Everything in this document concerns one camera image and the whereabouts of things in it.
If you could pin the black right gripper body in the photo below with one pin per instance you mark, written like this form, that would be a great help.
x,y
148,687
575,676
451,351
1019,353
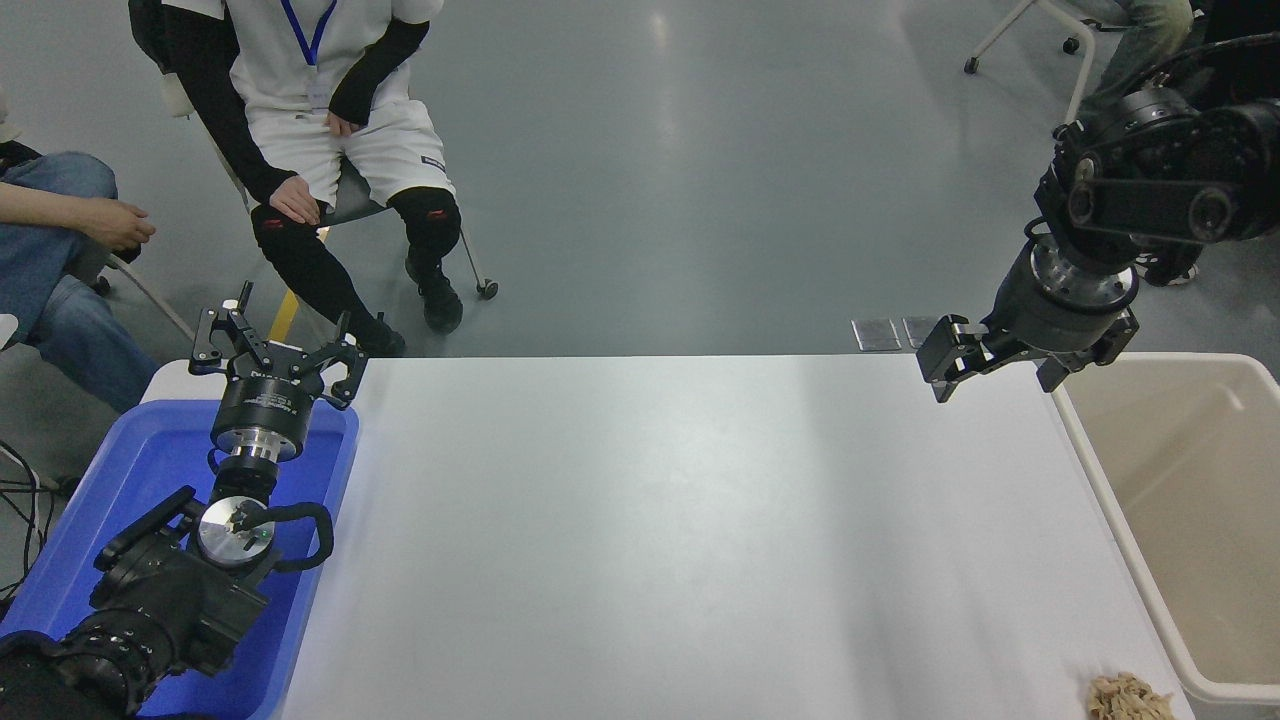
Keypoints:
x,y
1040,315

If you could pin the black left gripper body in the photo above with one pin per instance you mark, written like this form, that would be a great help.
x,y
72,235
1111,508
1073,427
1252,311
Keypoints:
x,y
265,405

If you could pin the tan paper ball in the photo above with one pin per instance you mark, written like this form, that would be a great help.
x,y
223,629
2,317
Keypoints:
x,y
1125,698

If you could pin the person's forearm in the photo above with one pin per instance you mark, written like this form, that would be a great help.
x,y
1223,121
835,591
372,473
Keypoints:
x,y
45,205

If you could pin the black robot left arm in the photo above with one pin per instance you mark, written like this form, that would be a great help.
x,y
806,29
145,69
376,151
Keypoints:
x,y
165,600

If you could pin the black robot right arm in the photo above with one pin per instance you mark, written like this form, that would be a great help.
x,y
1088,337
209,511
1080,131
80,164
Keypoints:
x,y
1150,205

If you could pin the person's left forearm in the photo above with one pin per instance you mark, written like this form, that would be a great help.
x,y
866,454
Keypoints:
x,y
385,60

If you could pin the person's right forearm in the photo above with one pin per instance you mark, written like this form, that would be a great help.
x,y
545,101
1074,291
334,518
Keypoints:
x,y
235,135

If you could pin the person's right hand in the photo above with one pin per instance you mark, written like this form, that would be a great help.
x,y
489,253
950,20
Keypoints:
x,y
298,202

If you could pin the person's hand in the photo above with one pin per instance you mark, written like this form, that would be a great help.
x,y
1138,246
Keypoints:
x,y
120,225

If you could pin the person's left hand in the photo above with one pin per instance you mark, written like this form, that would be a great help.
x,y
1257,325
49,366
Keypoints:
x,y
343,123

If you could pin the silver floor socket plate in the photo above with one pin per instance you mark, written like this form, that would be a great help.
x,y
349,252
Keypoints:
x,y
876,335
918,330

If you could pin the chair with pale legs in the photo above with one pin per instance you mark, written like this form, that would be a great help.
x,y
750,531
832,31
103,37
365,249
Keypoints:
x,y
150,295

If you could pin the blue plastic tray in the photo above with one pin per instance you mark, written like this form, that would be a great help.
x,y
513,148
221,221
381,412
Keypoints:
x,y
150,460

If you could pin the person's dark shoe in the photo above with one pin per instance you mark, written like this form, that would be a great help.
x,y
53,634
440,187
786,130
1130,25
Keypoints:
x,y
1172,270

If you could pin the grey chair with casters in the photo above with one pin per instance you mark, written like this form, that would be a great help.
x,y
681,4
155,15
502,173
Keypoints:
x,y
355,195

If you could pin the person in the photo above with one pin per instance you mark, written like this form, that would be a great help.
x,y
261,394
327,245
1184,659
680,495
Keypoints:
x,y
50,290
300,100
1140,50

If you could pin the large pale plastic bin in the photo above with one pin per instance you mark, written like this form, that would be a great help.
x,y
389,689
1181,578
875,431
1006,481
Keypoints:
x,y
1200,520

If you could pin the white frame chair with casters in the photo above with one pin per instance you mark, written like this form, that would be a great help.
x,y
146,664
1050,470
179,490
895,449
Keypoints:
x,y
1071,45

